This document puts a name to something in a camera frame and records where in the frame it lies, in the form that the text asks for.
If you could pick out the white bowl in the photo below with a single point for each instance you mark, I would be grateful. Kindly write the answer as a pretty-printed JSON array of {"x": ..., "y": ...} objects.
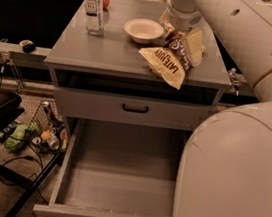
[{"x": 143, "y": 31}]

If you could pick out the open grey bottom drawer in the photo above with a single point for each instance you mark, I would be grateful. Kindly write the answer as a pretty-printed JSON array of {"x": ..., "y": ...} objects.
[{"x": 117, "y": 170}]

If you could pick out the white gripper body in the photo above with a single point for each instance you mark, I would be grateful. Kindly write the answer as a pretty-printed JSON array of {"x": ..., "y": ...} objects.
[{"x": 183, "y": 20}]

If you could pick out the green bag on floor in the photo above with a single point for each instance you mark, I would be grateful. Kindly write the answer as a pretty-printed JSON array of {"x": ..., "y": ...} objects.
[{"x": 21, "y": 136}]

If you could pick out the black side table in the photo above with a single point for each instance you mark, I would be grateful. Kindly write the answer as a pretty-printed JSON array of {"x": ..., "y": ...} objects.
[{"x": 20, "y": 176}]

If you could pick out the metal clamp on rail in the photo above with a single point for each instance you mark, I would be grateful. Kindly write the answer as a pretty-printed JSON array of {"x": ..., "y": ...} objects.
[{"x": 236, "y": 81}]

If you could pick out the grey drawer cabinet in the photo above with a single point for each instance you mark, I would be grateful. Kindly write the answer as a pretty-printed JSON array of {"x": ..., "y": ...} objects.
[{"x": 112, "y": 63}]

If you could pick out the clear plastic water bottle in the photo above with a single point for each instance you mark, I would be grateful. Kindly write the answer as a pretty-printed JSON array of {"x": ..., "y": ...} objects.
[{"x": 94, "y": 16}]

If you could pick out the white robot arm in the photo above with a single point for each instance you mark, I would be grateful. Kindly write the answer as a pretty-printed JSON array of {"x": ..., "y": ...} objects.
[{"x": 226, "y": 165}]

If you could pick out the wire basket with cans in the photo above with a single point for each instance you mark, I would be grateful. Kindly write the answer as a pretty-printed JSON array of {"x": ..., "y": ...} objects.
[{"x": 46, "y": 130}]

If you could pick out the closed grey middle drawer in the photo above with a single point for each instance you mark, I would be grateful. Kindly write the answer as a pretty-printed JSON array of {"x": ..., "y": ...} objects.
[{"x": 132, "y": 110}]

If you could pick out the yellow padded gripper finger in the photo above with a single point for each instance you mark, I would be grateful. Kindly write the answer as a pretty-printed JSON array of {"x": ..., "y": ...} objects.
[
  {"x": 165, "y": 21},
  {"x": 194, "y": 47}
]

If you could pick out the brown and yellow chip bag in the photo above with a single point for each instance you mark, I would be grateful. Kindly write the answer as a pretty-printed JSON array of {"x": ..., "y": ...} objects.
[{"x": 170, "y": 62}]

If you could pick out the small black yellow device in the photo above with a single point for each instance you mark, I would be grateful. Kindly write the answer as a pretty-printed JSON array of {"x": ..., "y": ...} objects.
[{"x": 27, "y": 46}]

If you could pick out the red apple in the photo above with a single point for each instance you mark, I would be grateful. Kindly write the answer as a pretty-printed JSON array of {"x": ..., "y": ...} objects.
[{"x": 105, "y": 0}]

